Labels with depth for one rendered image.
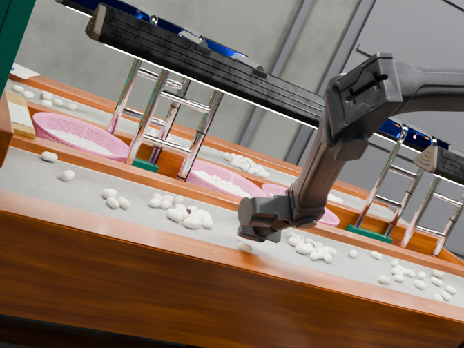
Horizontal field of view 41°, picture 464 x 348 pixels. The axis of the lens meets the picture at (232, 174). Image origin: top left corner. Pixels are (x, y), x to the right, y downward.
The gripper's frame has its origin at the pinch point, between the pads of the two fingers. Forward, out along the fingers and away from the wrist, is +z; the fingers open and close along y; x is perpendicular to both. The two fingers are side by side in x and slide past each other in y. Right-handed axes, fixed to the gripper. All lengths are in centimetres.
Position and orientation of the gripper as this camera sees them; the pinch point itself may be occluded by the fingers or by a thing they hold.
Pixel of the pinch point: (240, 232)
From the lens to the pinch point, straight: 145.1
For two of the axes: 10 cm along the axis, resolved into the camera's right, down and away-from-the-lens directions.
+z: -5.2, 2.9, 8.0
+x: -0.9, 9.2, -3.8
